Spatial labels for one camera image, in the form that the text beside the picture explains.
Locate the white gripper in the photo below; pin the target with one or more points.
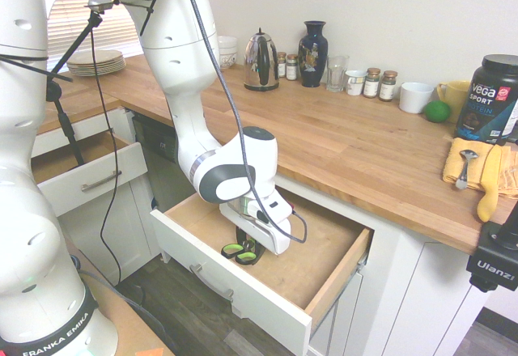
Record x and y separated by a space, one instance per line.
267 234

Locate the green and black scissors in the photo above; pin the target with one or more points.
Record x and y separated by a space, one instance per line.
236 255

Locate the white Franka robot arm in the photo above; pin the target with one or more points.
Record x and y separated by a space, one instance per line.
182 48

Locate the open wooden drawer white front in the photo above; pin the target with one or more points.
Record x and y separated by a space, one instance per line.
315 259

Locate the white base cabinet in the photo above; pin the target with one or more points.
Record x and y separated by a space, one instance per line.
121 226
425 291

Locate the black dishwasher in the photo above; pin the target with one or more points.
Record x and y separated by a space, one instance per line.
155 137

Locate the stainless steel electric kettle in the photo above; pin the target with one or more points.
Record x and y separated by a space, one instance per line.
257 69

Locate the small spice jar white label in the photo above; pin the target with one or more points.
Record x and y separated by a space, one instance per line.
281 66
291 69

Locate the white patterned bowl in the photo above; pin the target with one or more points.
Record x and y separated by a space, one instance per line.
228 60

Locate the dark blue floral vase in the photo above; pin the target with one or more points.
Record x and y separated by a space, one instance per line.
312 64

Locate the clear glass tumbler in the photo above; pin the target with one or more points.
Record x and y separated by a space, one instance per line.
337 75

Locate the small white patterned mug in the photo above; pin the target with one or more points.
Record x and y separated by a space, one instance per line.
355 85

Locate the spice jar brown lid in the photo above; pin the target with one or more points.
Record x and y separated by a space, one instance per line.
387 88
371 85

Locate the black tripod stand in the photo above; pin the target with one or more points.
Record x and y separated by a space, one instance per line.
66 125

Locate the yellow cloth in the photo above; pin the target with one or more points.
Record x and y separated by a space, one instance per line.
453 162

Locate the plain white cup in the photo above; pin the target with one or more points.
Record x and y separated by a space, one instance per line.
414 99

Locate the metal spoon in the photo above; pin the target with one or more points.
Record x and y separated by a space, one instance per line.
463 174

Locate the green lime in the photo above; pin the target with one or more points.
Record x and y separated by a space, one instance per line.
437 111

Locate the stack of beige plates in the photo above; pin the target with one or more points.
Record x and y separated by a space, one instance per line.
97 64

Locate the yellow mug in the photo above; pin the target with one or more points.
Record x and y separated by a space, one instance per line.
459 97

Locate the white window blinds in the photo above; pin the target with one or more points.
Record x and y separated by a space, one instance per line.
117 24

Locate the black Vega protein tub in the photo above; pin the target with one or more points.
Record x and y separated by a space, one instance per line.
485 101

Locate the black clamp camera stand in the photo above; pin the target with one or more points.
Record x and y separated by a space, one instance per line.
491 259

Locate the camera on tripod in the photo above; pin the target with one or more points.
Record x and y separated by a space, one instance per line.
101 3

